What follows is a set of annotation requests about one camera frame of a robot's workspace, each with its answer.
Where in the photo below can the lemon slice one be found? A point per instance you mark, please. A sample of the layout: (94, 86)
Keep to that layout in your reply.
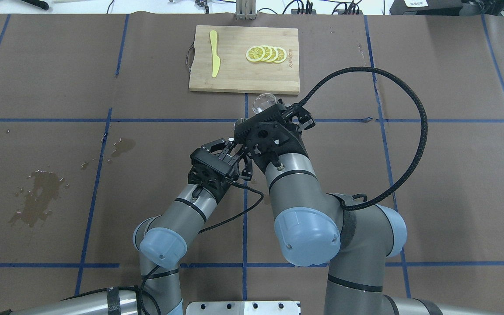
(255, 54)

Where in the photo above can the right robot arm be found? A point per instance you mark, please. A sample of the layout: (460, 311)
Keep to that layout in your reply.
(452, 205)

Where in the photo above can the black box on table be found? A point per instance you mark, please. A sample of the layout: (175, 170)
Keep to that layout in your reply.
(426, 7)

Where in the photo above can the lemon slice two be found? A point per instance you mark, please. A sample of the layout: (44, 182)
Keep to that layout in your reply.
(266, 53)

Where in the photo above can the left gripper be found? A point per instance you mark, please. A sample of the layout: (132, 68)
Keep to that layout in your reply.
(227, 154)

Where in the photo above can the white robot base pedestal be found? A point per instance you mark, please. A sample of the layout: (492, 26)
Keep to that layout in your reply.
(244, 308)

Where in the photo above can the lemon slice three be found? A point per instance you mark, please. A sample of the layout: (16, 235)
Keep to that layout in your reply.
(274, 54)

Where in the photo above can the bamboo cutting board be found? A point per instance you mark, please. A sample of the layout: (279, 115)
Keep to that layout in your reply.
(236, 73)

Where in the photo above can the steel jigger shaker cup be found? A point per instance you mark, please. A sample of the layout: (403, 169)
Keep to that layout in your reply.
(238, 122)

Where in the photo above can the lemon slice four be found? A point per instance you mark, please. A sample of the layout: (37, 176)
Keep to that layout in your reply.
(281, 55)

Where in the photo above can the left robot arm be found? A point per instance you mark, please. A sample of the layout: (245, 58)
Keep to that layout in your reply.
(163, 240)

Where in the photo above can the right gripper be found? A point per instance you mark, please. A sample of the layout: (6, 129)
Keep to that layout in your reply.
(296, 142)

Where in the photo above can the clear glass measuring cup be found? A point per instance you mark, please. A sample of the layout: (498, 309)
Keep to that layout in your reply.
(263, 102)

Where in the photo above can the aluminium frame post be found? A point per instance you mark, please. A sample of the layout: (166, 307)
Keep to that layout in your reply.
(245, 10)

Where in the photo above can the yellow plastic knife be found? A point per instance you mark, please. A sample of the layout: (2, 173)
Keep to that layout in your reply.
(216, 62)

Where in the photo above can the black handheld tool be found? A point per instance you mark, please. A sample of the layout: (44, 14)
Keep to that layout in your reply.
(37, 3)

